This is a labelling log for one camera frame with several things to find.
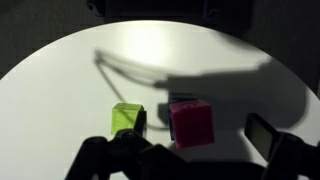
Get yellow-green block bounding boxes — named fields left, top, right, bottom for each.
left=111, top=103, right=144, bottom=135

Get white round table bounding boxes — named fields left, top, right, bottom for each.
left=0, top=21, right=320, bottom=180

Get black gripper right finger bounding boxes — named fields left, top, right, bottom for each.
left=244, top=113, right=320, bottom=180

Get pink block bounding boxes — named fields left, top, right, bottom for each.
left=169, top=100, right=215, bottom=149

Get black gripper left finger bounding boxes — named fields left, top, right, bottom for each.
left=65, top=111, right=197, bottom=180

